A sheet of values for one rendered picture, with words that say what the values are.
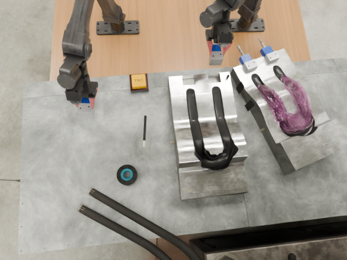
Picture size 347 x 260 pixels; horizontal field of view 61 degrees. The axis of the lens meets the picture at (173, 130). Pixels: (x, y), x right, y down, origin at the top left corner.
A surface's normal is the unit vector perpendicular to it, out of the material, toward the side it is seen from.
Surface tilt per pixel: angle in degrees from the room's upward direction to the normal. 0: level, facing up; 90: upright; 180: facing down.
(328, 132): 0
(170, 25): 0
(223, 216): 0
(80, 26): 16
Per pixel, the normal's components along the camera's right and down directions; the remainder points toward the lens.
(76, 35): -0.01, -0.01
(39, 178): 0.04, -0.29
